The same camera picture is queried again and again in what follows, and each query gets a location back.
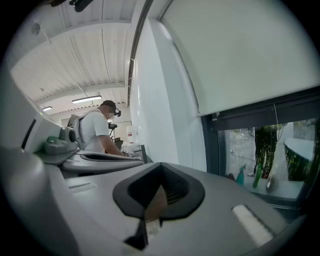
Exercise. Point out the long ceiling light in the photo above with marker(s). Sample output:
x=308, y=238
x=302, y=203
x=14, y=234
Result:
x=86, y=99
x=47, y=108

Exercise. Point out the round ceiling smoke detector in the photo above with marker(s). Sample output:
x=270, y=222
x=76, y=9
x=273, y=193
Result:
x=35, y=28

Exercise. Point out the water dispenser bottle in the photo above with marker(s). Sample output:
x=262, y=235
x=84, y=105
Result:
x=131, y=132

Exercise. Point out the white window sill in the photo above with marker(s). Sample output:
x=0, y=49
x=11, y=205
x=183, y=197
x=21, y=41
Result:
x=287, y=190

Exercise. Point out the teal spray bottle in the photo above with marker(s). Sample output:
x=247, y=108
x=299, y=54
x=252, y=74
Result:
x=240, y=176

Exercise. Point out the black head-mounted camera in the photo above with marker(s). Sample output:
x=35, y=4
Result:
x=80, y=3

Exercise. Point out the green bottle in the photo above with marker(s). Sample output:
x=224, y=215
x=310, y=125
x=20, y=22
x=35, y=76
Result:
x=257, y=176

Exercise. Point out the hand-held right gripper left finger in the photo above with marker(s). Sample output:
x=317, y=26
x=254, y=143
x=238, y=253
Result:
x=100, y=200

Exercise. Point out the white curved outdoor structure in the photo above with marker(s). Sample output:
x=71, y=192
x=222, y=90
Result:
x=298, y=147

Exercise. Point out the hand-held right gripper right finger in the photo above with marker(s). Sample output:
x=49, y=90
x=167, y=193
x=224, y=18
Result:
x=212, y=212

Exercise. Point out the green outdoor shrubs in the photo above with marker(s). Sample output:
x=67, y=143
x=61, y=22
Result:
x=265, y=145

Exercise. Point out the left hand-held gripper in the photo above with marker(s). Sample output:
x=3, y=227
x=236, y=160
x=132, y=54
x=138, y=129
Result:
x=25, y=112

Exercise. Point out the dark window frame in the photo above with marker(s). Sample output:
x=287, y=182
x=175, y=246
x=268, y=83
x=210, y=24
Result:
x=250, y=117

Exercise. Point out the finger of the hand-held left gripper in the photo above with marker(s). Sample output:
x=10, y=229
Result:
x=100, y=167
x=110, y=157

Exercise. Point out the white roller blind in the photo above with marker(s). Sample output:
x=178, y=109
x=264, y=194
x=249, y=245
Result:
x=237, y=50

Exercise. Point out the dark red object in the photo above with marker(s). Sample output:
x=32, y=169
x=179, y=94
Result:
x=230, y=176

